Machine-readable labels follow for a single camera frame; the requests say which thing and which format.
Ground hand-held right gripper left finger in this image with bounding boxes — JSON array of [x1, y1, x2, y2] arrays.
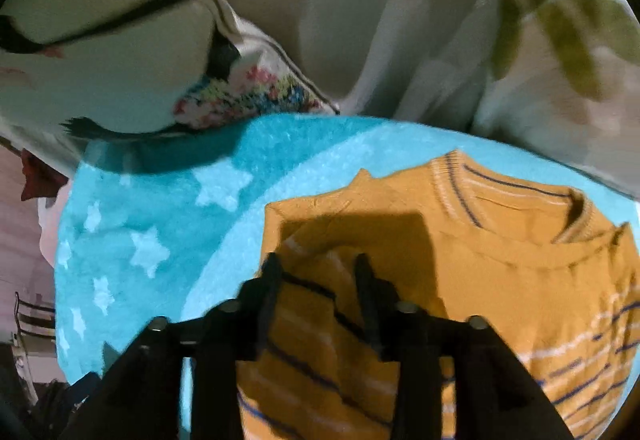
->
[[65, 252, 284, 440]]

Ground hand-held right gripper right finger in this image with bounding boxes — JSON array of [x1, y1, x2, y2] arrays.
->
[[353, 253, 576, 440]]

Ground yellow striped sweater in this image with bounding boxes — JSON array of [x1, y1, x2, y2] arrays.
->
[[235, 150, 640, 440]]

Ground turquoise star blanket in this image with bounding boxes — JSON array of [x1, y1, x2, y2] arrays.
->
[[52, 114, 506, 440]]

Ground black metal chair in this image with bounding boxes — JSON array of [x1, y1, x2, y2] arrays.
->
[[12, 291, 57, 348]]

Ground dark red cloth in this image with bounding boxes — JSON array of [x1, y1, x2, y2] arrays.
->
[[20, 149, 69, 203]]

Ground beige draped cloth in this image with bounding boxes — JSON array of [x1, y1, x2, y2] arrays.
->
[[125, 0, 506, 131]]

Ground cream bird print cushion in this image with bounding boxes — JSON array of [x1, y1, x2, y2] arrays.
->
[[0, 0, 342, 173]]

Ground white floral pillow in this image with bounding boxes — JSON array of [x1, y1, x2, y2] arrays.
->
[[470, 0, 640, 201]]

